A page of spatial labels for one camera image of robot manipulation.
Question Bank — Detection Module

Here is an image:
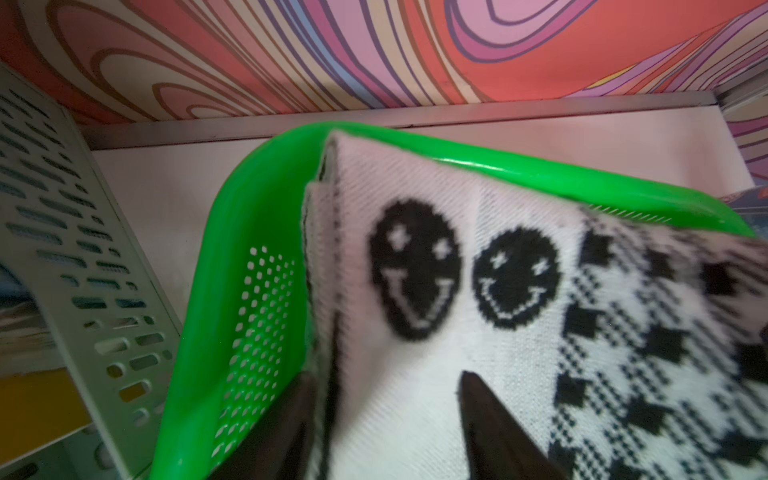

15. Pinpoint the mint green file organizer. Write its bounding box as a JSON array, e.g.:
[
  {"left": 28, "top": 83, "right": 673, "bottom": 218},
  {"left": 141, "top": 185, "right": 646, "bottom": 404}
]
[{"left": 1, "top": 67, "right": 180, "bottom": 479}]

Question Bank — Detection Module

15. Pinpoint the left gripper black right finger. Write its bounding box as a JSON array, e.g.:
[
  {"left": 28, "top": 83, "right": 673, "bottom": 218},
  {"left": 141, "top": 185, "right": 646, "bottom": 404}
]
[{"left": 458, "top": 371, "right": 564, "bottom": 480}]

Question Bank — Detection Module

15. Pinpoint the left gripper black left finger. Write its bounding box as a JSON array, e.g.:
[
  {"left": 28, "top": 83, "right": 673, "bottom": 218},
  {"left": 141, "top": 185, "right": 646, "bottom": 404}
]
[{"left": 209, "top": 372, "right": 317, "bottom": 480}]

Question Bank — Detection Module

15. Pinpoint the green plastic basket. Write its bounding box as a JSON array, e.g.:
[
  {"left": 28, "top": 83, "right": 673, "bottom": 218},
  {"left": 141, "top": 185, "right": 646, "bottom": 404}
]
[{"left": 150, "top": 122, "right": 753, "bottom": 479}]

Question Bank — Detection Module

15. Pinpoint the smiley checkered white black scarf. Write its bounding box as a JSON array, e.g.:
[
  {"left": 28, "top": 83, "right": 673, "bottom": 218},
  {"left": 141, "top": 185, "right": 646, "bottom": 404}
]
[{"left": 304, "top": 132, "right": 767, "bottom": 479}]

